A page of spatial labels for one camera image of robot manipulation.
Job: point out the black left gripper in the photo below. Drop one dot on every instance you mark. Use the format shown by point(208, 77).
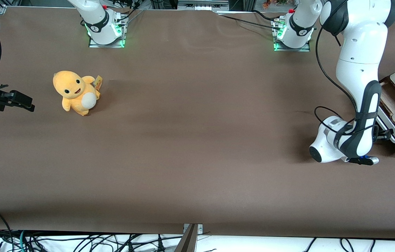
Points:
point(381, 134)

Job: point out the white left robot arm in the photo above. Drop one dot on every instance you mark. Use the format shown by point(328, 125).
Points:
point(358, 52)

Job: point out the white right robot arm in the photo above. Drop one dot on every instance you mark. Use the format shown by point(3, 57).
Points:
point(97, 21)

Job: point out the yellow plush toy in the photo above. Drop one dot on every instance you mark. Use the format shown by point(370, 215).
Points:
point(75, 91)

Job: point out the white floor sheet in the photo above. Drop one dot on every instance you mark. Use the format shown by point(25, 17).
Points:
point(253, 245)

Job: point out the brown table cover sheet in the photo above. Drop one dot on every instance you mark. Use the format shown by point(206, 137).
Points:
point(197, 140)

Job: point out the orange toy figure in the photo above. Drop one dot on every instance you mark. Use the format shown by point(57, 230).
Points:
point(266, 4)

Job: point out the grey equipment box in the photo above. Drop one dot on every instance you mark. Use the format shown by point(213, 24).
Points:
point(202, 5)

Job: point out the grey metal pole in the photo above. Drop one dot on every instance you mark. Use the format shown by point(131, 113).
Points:
point(188, 241)

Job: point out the aluminium corner bracket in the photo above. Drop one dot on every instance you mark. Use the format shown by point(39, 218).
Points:
point(0, 8)

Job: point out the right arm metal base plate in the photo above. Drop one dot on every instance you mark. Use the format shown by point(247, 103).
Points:
point(113, 44)

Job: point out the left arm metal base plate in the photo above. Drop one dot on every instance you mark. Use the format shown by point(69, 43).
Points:
point(302, 49)

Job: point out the silver metal bracket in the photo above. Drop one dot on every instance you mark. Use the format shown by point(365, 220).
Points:
point(200, 228)

